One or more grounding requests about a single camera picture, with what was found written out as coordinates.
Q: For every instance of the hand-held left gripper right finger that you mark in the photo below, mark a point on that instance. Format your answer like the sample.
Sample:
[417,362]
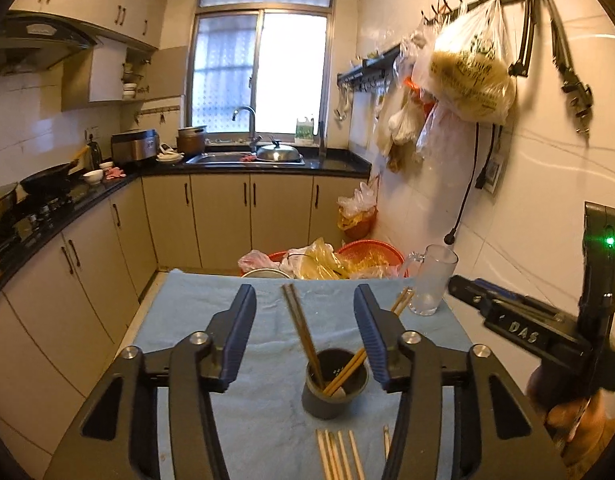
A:
[375,340]

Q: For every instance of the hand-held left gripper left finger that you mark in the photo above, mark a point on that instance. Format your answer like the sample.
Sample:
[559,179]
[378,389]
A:
[237,340]

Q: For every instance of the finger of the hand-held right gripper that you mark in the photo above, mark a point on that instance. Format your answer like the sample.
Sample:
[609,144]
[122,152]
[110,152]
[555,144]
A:
[502,292]
[467,292]

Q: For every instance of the light bamboo chopstick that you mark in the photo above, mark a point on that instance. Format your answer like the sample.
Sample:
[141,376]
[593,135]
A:
[343,375]
[349,375]

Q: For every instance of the dark brown chopstick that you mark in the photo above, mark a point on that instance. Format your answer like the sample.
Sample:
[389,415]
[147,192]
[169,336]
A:
[299,327]
[306,327]

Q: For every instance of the grey chopstick holder cup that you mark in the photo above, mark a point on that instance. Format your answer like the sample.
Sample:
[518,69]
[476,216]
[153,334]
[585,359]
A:
[332,406]

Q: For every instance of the bundle of pale bamboo chopsticks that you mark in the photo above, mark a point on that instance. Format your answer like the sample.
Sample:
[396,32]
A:
[330,460]

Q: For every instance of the person's right hand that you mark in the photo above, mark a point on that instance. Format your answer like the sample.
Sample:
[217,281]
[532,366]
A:
[570,417]

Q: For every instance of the clear glass mug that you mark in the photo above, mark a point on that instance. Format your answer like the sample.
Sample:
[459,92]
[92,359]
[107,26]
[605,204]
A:
[432,280]

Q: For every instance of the blue table cloth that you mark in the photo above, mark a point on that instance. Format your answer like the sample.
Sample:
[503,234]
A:
[197,310]

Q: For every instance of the metal bowl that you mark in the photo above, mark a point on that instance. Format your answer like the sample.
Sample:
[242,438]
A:
[265,274]

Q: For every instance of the pink plastic bag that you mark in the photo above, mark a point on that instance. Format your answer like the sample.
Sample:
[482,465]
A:
[255,261]

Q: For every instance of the orange plastic basket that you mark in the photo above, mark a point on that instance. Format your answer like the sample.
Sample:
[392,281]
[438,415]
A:
[377,255]

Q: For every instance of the red plastic basin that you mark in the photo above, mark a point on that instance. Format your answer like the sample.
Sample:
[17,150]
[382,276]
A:
[277,256]

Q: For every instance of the yellow plastic bag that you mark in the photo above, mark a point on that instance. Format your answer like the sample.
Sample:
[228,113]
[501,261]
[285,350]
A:
[317,262]

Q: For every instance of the beige lower cabinets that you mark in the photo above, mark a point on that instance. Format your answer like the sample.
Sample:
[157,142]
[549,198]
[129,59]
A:
[222,220]

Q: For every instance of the hanging orange trash bag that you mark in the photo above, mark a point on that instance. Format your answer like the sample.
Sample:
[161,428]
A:
[357,215]

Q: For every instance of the black kitchen countertop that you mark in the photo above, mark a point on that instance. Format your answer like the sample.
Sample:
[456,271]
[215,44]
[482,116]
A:
[332,166]

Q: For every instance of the steel sink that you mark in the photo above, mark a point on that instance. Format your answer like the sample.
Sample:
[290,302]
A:
[217,158]

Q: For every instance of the hanging plastic bags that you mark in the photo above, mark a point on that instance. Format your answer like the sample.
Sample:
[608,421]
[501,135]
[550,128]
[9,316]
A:
[405,120]

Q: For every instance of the steel pot lid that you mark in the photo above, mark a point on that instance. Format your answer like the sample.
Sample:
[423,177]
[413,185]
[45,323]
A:
[277,152]

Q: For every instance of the white plate with items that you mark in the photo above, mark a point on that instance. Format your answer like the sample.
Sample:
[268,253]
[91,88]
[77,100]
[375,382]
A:
[170,156]

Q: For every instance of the brown cooking pot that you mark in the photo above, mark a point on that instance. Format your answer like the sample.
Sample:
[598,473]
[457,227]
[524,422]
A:
[191,142]

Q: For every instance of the pink cloth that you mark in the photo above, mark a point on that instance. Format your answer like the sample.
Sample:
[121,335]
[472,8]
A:
[114,173]

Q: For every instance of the silver rice cooker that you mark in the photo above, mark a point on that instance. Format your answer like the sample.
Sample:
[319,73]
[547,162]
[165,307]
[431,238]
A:
[135,147]

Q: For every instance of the green detergent bottle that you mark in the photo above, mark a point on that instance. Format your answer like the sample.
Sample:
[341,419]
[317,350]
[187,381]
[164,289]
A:
[304,131]

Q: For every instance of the curved steel faucet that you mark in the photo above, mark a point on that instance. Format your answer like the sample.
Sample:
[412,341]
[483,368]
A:
[250,120]

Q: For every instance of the large white plastic bag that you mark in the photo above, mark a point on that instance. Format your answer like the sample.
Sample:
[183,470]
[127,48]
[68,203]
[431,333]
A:
[467,70]

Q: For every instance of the white hanging utensil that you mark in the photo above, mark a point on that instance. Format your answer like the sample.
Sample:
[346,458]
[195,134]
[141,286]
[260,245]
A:
[343,105]

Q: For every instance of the black gas stove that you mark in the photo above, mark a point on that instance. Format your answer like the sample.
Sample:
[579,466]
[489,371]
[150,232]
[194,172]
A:
[37,215]

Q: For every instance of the black hanging metal tool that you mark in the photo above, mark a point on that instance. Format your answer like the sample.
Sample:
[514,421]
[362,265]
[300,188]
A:
[562,55]

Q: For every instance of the black wok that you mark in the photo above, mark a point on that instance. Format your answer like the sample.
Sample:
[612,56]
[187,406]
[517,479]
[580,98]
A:
[47,180]

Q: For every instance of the black hanging tongs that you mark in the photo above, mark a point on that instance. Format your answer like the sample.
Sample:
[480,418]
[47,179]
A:
[526,25]

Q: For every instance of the kitchen window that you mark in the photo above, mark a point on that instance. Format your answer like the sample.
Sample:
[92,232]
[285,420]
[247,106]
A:
[262,70]

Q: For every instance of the open shelf with bowls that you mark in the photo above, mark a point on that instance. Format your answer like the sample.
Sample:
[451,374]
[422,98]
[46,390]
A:
[132,80]

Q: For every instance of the range hood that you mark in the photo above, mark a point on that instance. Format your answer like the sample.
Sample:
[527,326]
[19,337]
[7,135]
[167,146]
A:
[32,42]

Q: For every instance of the wall socket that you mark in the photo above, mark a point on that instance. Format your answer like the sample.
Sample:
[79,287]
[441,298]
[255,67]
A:
[492,175]

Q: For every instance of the black wall rack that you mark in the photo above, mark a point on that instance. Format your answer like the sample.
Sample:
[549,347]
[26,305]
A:
[367,67]

